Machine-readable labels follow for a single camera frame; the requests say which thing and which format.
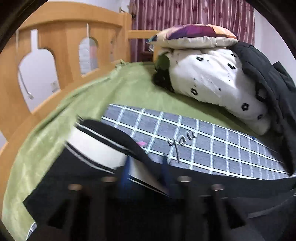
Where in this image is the black pants white stripe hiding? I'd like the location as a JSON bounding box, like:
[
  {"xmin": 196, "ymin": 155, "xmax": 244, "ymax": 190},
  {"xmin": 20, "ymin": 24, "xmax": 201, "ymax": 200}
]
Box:
[{"xmin": 23, "ymin": 120, "xmax": 295, "ymax": 240}]

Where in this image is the grey checked star blanket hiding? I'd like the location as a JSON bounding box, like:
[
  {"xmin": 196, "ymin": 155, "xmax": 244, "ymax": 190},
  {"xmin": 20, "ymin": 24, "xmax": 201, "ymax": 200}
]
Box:
[{"xmin": 25, "ymin": 103, "xmax": 293, "ymax": 241}]

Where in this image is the green bed sheet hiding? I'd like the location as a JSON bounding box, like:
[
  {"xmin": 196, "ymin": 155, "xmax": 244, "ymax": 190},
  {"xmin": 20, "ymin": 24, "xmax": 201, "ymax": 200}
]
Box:
[{"xmin": 1, "ymin": 62, "xmax": 252, "ymax": 240}]

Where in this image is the white flower-print duvet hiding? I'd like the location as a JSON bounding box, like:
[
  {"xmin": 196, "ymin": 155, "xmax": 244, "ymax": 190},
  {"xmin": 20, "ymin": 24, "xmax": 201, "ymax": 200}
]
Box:
[{"xmin": 153, "ymin": 45, "xmax": 273, "ymax": 136}]

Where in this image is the black padded jacket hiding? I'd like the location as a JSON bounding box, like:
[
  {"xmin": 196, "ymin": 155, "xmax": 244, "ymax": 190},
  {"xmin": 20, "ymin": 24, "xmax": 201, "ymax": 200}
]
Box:
[{"xmin": 229, "ymin": 42, "xmax": 295, "ymax": 176}]

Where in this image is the purple patchwork pillow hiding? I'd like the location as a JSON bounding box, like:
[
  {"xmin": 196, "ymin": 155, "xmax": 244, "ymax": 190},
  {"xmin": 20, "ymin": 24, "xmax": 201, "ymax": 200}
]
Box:
[{"xmin": 147, "ymin": 24, "xmax": 238, "ymax": 49}]

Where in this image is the maroon floral curtain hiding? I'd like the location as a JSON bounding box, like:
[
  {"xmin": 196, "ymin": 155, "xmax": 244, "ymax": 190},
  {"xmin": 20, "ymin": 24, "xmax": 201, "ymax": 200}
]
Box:
[{"xmin": 128, "ymin": 0, "xmax": 255, "ymax": 63}]

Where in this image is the white charging cable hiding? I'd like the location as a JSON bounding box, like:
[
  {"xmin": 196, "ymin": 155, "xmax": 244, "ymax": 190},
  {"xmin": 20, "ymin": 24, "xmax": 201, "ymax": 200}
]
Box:
[{"xmin": 17, "ymin": 68, "xmax": 35, "ymax": 100}]

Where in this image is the wooden bed frame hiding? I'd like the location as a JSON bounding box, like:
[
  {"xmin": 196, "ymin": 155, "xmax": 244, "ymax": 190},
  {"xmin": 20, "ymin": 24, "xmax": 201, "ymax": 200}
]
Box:
[{"xmin": 1, "ymin": 2, "xmax": 156, "ymax": 193}]

